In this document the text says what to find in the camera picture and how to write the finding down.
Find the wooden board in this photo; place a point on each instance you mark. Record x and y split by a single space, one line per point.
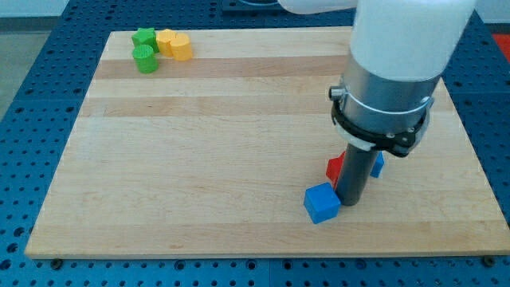
211 157

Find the green star block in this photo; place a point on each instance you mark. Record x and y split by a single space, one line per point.
145 36

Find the yellow block left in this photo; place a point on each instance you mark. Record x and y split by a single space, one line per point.
163 41

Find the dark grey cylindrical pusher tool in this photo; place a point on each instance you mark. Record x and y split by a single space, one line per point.
354 173

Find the blue cube block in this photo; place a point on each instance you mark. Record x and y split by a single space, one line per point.
321 203

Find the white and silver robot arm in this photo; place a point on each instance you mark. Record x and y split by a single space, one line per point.
398 51

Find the green cylinder block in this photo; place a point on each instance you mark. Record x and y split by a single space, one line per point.
145 60

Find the yellow cylinder block right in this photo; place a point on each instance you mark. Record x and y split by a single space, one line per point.
181 47

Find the red star block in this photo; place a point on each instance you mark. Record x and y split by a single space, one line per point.
334 168

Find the blue block behind tool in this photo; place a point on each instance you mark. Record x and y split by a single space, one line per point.
378 166

